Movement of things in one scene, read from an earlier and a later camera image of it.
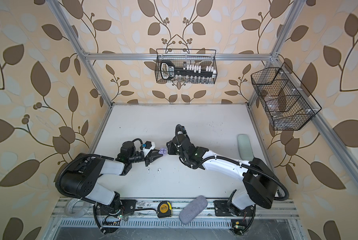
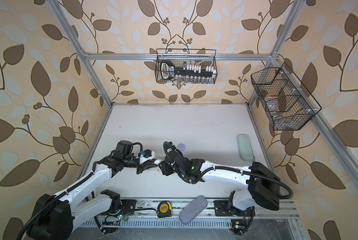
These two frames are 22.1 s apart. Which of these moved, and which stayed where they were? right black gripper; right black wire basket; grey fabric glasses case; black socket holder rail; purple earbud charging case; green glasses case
Moved: purple earbud charging case; right black gripper
Stayed: green glasses case; black socket holder rail; right black wire basket; grey fabric glasses case
